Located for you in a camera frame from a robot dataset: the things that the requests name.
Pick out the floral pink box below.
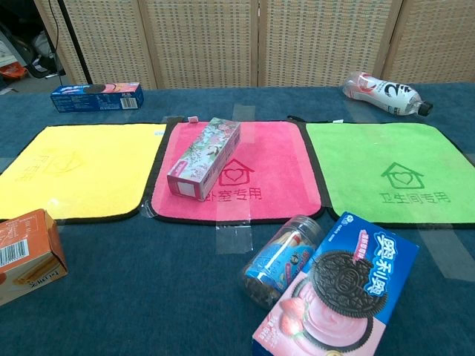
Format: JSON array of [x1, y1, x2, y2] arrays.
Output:
[[166, 116, 241, 202]]

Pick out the large blue Oreo box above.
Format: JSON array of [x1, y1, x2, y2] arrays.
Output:
[[252, 211, 420, 356]]

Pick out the long blue Oreo box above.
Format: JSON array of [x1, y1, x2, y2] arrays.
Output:
[[50, 82, 145, 113]]

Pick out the orange biscuit box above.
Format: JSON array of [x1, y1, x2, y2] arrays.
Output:
[[0, 208, 69, 307]]

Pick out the pink cloth mat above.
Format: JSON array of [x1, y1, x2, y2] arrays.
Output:
[[144, 116, 330, 225]]

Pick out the clear plastic cookie jar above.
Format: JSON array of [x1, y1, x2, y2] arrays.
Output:
[[243, 214, 326, 310]]

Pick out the woven folding screen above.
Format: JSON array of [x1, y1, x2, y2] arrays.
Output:
[[33, 0, 475, 90]]

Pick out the green cloth mat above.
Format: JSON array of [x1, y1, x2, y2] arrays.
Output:
[[286, 115, 475, 228]]

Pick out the yellow cloth mat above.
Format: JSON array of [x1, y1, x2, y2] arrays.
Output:
[[0, 123, 168, 223]]

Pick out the clear plastic drink bottle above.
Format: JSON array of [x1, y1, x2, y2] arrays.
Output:
[[341, 71, 434, 116]]

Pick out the black stand pole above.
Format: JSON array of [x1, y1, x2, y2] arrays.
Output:
[[58, 0, 93, 86]]

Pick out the orange plastic bag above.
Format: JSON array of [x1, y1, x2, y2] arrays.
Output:
[[0, 62, 30, 81]]

